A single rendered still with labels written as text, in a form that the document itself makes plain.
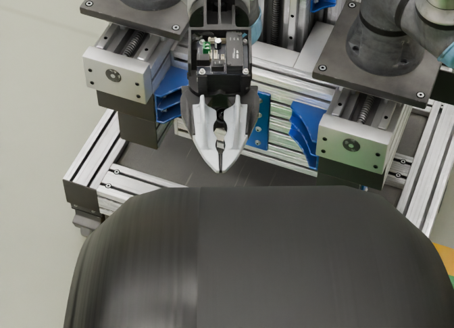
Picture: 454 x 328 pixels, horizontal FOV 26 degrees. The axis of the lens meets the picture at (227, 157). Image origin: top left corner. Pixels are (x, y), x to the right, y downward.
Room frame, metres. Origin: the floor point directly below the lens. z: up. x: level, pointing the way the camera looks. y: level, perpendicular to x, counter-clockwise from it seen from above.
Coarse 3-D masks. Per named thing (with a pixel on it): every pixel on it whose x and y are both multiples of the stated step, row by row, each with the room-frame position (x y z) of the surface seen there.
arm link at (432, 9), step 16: (416, 0) 1.26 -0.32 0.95; (432, 0) 1.22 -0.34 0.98; (448, 0) 1.21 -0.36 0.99; (416, 16) 1.25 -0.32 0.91; (432, 16) 1.22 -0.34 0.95; (448, 16) 1.21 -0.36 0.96; (416, 32) 1.25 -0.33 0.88; (432, 32) 1.21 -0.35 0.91; (448, 32) 1.20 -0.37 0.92; (432, 48) 1.22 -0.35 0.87; (448, 48) 1.19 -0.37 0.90; (448, 64) 1.19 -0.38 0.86
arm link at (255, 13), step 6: (186, 0) 1.00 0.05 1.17; (252, 6) 0.97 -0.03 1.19; (258, 6) 0.98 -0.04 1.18; (252, 12) 0.96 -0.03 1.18; (258, 12) 0.98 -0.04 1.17; (252, 18) 0.96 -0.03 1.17; (258, 18) 0.97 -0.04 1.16; (252, 24) 0.96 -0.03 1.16; (258, 24) 0.97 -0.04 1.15; (252, 30) 0.96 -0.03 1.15; (258, 30) 0.97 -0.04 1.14; (252, 36) 0.96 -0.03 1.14; (258, 36) 0.97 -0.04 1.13; (252, 42) 0.96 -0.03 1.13
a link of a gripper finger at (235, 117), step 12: (228, 108) 0.75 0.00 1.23; (240, 108) 0.75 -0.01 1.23; (228, 120) 0.73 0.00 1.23; (240, 120) 0.73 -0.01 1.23; (228, 132) 0.72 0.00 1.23; (240, 132) 0.72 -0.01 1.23; (228, 144) 0.70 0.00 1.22; (240, 144) 0.70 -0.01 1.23; (228, 156) 0.69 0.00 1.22; (228, 168) 0.68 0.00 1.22
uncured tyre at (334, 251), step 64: (192, 192) 0.51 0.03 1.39; (256, 192) 0.50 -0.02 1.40; (320, 192) 0.50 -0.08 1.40; (128, 256) 0.40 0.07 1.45; (192, 256) 0.40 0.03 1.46; (256, 256) 0.40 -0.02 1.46; (320, 256) 0.40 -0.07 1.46; (384, 256) 0.40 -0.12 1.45; (64, 320) 0.37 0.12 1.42; (128, 320) 0.34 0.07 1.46; (192, 320) 0.34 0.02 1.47; (256, 320) 0.34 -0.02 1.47; (320, 320) 0.34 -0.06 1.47; (384, 320) 0.34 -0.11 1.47; (448, 320) 0.36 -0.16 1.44
